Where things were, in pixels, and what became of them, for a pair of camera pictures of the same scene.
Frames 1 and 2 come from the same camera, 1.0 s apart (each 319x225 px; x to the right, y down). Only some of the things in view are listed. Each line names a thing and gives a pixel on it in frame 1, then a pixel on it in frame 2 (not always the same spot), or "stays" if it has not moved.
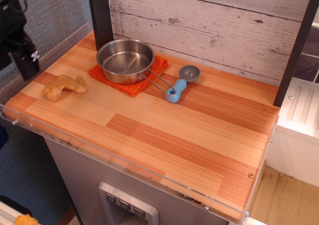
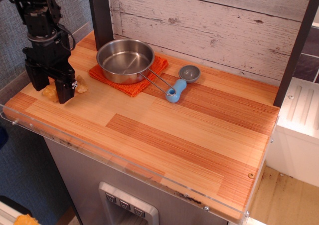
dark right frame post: x=294 y=61 stays
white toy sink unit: x=294 y=148 stays
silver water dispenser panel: x=121 y=208 stays
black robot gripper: x=13 y=39 → x=51 y=53
